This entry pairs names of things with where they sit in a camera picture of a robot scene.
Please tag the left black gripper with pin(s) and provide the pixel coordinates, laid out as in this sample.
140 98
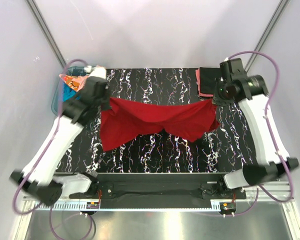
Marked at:
103 95

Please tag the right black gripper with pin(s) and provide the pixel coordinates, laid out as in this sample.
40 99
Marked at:
217 99

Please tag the red t shirt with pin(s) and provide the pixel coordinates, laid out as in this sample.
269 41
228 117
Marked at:
128 119

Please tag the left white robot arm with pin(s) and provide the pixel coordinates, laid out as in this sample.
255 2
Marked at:
37 177

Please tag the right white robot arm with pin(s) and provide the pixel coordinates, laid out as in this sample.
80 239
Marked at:
273 160

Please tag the folded black t shirt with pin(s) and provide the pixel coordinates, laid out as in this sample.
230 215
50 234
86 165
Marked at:
209 77

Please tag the pink printed t shirt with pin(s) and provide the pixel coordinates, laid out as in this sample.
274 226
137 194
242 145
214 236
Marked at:
76 83

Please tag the blue t shirt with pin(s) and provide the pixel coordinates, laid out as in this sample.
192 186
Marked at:
66 94

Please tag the blue plastic bin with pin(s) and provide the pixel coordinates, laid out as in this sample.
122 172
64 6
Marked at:
73 71

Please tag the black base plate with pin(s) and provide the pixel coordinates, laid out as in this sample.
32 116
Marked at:
158 191

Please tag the white slotted cable duct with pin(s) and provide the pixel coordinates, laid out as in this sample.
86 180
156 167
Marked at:
78 205

